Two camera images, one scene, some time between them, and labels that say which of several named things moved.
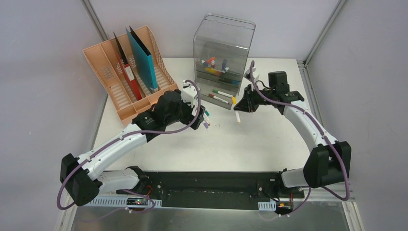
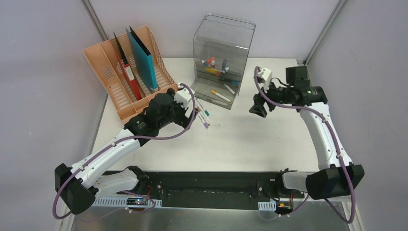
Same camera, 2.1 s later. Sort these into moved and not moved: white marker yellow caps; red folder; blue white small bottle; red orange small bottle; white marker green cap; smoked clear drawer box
Moved: white marker yellow caps; white marker green cap
Not moved: smoked clear drawer box; blue white small bottle; red folder; red orange small bottle
